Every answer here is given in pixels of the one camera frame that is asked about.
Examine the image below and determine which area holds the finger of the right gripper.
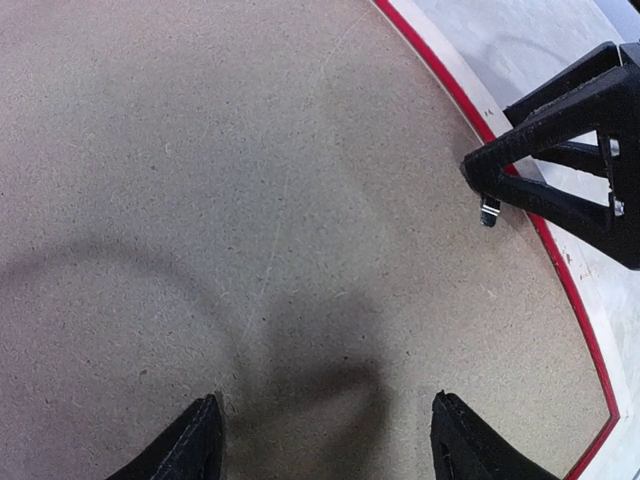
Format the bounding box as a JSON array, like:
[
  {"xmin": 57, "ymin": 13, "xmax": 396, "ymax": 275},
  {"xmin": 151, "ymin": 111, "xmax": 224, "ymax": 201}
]
[
  {"xmin": 461, "ymin": 65, "xmax": 639, "ymax": 270},
  {"xmin": 502, "ymin": 40, "xmax": 624, "ymax": 176}
]

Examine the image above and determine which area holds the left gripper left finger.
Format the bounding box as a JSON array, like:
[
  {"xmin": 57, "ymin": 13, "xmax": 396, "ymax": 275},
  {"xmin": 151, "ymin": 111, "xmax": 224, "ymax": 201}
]
[{"xmin": 108, "ymin": 394, "xmax": 224, "ymax": 480}]

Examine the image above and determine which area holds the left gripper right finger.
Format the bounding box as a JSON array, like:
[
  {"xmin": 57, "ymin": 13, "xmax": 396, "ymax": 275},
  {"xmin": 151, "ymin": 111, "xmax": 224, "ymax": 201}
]
[{"xmin": 430, "ymin": 391, "xmax": 554, "ymax": 480}]

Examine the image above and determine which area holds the red and wood picture frame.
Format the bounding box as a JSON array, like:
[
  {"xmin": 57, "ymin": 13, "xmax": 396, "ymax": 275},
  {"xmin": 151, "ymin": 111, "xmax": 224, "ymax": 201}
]
[{"xmin": 375, "ymin": 1, "xmax": 639, "ymax": 479}]

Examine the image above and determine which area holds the brown backing board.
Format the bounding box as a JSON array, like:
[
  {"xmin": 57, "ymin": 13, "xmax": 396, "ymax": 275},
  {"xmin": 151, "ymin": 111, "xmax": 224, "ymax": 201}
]
[{"xmin": 1, "ymin": 1, "xmax": 608, "ymax": 479}]

